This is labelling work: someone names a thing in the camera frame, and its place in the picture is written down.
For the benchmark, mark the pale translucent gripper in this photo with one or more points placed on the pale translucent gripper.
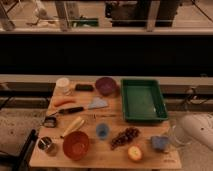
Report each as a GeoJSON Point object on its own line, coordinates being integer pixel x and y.
{"type": "Point", "coordinates": [177, 137]}

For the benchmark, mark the blue sponge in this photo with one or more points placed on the blue sponge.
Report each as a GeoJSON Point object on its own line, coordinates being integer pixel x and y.
{"type": "Point", "coordinates": [159, 143]}

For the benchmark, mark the green plastic tray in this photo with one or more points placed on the green plastic tray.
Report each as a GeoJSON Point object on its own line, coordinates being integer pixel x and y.
{"type": "Point", "coordinates": [142, 101]}

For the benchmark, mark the yellow red apple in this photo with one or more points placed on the yellow red apple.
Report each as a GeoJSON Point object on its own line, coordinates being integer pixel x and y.
{"type": "Point", "coordinates": [134, 153]}

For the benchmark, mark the bunch of dark grapes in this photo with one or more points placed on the bunch of dark grapes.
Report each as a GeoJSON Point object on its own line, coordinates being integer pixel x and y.
{"type": "Point", "coordinates": [124, 137]}

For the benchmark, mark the blue cup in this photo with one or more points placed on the blue cup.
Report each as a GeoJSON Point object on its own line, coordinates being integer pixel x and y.
{"type": "Point", "coordinates": [102, 131]}

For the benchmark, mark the purple bowl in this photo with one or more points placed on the purple bowl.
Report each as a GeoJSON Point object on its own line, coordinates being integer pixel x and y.
{"type": "Point", "coordinates": [106, 86]}

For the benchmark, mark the orange bowl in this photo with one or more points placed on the orange bowl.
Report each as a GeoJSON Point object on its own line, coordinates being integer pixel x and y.
{"type": "Point", "coordinates": [76, 145]}

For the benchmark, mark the black rectangular block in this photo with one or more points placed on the black rectangular block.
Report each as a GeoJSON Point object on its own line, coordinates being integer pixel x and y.
{"type": "Point", "coordinates": [84, 87]}

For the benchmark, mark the orange carrot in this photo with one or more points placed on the orange carrot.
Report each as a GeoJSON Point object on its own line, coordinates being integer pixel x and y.
{"type": "Point", "coordinates": [61, 102]}

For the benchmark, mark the white lidded jar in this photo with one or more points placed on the white lidded jar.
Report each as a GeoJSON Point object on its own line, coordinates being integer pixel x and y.
{"type": "Point", "coordinates": [63, 85]}

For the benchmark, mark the metal cup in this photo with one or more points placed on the metal cup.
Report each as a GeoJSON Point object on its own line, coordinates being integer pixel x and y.
{"type": "Point", "coordinates": [48, 146]}

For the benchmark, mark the black chair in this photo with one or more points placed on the black chair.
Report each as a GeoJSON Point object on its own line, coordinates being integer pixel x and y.
{"type": "Point", "coordinates": [14, 162]}

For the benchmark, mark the black handled knife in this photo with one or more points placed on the black handled knife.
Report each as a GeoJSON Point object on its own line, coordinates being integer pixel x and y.
{"type": "Point", "coordinates": [96, 103]}

